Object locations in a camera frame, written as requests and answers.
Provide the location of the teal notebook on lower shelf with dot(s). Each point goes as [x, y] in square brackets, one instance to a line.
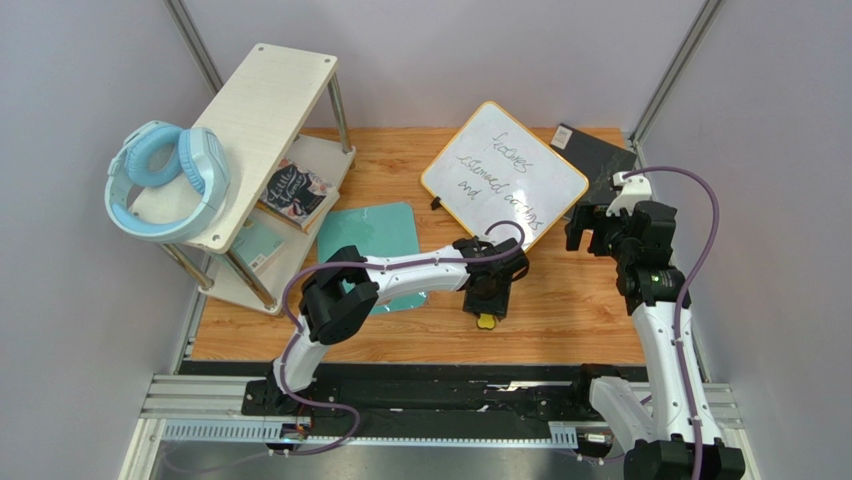
[257, 245]

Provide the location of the teal cutting mat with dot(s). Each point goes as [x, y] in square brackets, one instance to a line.
[380, 230]

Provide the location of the yellow framed whiteboard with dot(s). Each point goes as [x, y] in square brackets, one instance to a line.
[495, 169]

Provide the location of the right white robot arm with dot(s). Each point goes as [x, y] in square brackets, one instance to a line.
[675, 435]

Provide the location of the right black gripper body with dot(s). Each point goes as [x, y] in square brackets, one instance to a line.
[584, 226]

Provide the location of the yellow bone-shaped eraser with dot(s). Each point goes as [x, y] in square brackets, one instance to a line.
[486, 322]

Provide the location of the white two-tier shelf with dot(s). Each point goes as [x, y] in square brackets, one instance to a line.
[279, 103]

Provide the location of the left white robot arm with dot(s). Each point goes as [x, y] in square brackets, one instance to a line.
[338, 296]

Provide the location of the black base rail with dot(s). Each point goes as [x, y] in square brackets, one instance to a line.
[440, 401]

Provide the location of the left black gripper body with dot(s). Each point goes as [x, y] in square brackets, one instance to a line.
[494, 301]

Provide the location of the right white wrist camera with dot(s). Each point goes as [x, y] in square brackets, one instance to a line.
[631, 188]

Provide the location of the blue headphones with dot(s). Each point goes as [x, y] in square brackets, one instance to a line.
[153, 156]

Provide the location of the dark floral book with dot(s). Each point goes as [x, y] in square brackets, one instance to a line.
[297, 195]

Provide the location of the black notebook in plastic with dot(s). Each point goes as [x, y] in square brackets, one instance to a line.
[597, 159]

